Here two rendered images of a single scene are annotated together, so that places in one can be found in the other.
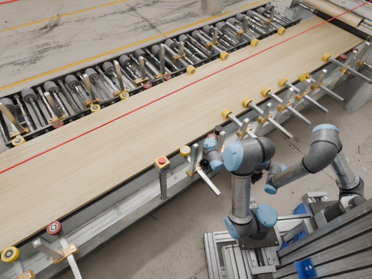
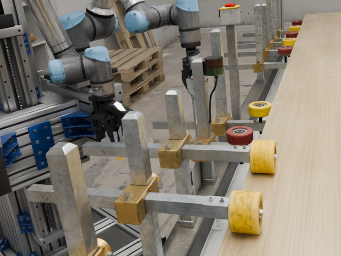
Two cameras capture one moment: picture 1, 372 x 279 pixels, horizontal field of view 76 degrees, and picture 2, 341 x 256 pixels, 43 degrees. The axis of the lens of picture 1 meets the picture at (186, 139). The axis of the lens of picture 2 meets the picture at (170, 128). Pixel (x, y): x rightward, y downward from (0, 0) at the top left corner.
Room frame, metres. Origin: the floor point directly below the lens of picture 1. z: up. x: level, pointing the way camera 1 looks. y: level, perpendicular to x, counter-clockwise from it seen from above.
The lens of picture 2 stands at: (2.14, -0.96, 1.39)
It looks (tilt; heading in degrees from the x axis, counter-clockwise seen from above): 20 degrees down; 152
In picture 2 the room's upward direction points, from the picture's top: 7 degrees counter-clockwise
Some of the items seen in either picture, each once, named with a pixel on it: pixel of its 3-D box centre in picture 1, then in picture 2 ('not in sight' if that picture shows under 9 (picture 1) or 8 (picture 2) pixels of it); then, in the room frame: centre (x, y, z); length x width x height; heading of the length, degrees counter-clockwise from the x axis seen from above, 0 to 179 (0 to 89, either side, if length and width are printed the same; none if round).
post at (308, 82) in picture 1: (297, 99); not in sight; (1.69, -1.02, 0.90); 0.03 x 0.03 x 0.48; 41
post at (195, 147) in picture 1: (193, 164); (220, 94); (0.88, -0.07, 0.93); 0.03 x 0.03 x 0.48; 41
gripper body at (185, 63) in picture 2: (205, 161); (192, 58); (0.83, -0.14, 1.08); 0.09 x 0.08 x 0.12; 151
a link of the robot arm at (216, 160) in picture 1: (217, 159); (162, 16); (0.75, -0.20, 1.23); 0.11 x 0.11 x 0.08; 21
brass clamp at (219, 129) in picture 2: (194, 169); (221, 123); (0.90, -0.08, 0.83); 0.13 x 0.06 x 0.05; 131
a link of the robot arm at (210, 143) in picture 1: (209, 146); (186, 13); (0.83, -0.15, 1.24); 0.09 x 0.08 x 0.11; 21
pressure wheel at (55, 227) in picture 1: (56, 230); (285, 56); (0.37, 0.76, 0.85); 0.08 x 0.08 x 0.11
